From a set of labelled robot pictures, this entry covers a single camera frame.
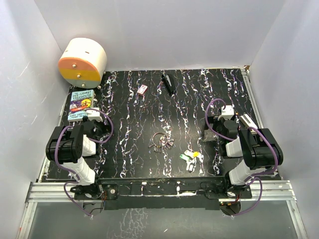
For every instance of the blue treehouse paperback book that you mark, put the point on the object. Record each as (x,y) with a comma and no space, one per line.
(80,100)

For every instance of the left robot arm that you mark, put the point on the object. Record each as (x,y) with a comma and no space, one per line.
(74,149)

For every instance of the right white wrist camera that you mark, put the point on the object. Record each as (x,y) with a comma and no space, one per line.
(227,112)

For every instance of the white key tag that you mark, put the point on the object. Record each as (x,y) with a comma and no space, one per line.
(190,166)

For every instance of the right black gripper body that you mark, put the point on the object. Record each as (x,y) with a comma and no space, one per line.
(218,125)

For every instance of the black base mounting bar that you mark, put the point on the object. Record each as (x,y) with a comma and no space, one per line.
(158,193)

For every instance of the metal keyring with keys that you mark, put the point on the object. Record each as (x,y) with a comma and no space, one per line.
(160,141)

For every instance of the white grey eraser block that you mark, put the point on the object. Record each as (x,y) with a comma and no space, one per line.
(247,121)

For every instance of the green key tag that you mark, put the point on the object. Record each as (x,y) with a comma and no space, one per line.
(184,157)

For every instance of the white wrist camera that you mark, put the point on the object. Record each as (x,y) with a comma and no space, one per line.
(227,112)
(94,114)

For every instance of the aluminium frame rail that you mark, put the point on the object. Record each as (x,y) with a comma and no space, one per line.
(271,213)

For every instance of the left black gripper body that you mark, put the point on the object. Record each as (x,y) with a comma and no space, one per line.
(101,128)

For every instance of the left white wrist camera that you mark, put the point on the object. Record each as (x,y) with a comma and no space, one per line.
(94,114)

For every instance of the round pastel drawer box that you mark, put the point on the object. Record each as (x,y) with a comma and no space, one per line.
(83,63)

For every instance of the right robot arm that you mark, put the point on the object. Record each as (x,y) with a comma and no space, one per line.
(259,151)

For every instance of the black stapler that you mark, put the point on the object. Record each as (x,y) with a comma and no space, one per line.
(169,83)

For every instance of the small red white box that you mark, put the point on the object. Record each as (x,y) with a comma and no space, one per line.
(142,89)

